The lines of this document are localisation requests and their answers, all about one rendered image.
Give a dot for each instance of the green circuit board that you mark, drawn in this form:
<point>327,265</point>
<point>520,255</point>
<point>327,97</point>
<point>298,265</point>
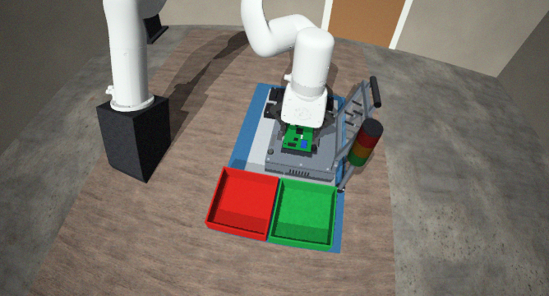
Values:
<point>298,137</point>

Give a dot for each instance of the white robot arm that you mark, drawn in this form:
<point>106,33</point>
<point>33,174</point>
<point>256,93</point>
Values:
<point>128,48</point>

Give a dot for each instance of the red bin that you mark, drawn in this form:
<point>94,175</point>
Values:
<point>242,201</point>

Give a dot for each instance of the green bin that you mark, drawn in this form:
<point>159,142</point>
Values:
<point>304,215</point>

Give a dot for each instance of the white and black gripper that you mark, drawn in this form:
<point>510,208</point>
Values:
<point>303,111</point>

